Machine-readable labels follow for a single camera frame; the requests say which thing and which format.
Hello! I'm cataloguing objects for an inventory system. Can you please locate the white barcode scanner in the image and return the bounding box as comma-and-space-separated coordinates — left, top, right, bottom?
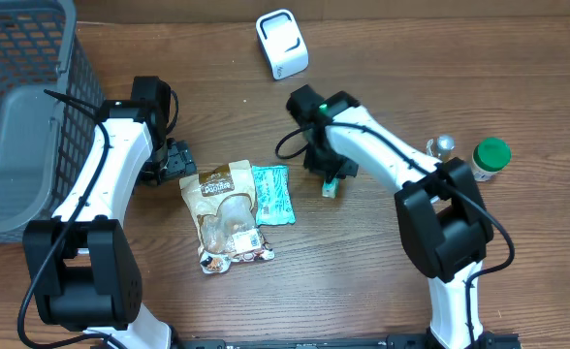
255, 9, 309, 80

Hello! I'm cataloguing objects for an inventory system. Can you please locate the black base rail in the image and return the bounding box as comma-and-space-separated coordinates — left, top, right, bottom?
177, 333, 522, 349

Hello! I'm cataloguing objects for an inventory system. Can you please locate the clear yellow liquid bottle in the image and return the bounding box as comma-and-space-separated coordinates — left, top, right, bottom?
426, 134, 456, 162

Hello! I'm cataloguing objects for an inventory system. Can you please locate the teal Kleenex tissue pack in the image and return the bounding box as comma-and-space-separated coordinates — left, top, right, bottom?
322, 178, 339, 199

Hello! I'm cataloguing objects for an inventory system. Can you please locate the brown snack packet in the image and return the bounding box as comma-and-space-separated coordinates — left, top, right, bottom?
179, 160, 274, 274

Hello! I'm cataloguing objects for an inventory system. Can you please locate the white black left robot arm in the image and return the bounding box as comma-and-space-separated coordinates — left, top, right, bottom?
16, 76, 197, 348

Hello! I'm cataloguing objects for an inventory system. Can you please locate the grey plastic mesh basket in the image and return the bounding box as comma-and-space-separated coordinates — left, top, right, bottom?
0, 0, 105, 242

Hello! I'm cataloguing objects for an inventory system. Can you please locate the green lid white jar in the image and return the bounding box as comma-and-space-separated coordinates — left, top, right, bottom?
471, 138, 512, 181

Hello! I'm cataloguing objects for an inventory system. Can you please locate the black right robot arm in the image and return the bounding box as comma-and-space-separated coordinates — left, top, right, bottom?
286, 85, 493, 348

